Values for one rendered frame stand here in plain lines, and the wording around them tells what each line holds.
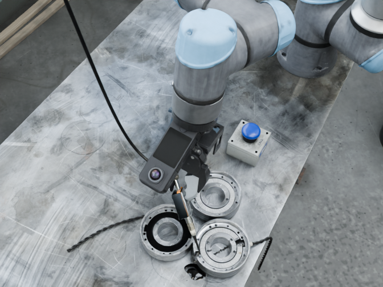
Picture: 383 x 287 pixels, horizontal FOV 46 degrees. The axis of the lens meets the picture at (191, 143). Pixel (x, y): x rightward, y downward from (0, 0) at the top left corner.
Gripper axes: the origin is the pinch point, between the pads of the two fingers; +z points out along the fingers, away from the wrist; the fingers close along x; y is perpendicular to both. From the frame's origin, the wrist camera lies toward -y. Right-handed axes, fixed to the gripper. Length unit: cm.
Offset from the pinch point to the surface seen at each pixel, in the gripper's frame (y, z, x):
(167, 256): -8.3, 7.1, -3.4
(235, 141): 19.9, 2.6, -2.5
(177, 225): -1.7, 7.1, -1.5
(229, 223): 3.3, 6.0, -9.9
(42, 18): 104, 75, 139
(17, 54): 79, 81, 134
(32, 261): -20.0, 12.8, 18.6
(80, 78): 20.7, 7.5, 39.5
